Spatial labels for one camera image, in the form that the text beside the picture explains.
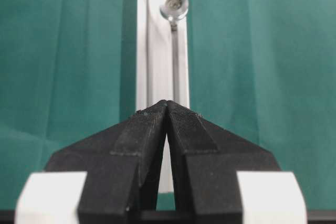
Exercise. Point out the silver aluminium extrusion rail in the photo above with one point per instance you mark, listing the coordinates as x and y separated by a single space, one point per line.
162 57

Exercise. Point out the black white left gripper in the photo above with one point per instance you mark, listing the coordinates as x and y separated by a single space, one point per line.
122 167

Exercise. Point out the green table cloth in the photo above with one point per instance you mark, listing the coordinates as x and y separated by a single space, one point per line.
263 69

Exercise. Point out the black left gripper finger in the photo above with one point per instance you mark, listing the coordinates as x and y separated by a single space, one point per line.
205 159

